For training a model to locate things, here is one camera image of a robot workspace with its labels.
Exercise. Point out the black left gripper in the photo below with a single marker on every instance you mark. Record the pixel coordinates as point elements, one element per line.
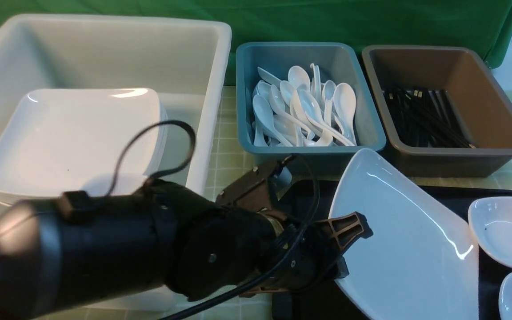
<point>245,239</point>

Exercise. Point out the large white rectangular plate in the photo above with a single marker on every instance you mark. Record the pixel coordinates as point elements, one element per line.
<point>421,262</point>

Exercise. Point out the white bowl with spoon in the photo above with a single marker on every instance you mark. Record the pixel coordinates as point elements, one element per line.
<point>490,220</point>

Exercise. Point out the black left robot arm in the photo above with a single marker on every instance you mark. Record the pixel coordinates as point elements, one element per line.
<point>75,250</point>

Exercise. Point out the pile of white soup spoons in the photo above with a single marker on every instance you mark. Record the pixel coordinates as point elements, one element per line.
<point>302,110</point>

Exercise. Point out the pile of black chopsticks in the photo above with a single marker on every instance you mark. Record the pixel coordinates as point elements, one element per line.
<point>424,118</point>

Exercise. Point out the brown plastic chopstick bin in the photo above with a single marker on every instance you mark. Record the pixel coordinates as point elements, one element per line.
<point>478,101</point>

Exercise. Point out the large white plastic tub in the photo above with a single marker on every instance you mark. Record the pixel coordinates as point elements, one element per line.
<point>184,61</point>

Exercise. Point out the green backdrop cloth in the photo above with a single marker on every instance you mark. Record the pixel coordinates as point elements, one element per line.
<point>484,26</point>

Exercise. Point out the stack of white square plates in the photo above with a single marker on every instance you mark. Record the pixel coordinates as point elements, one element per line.
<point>61,140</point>

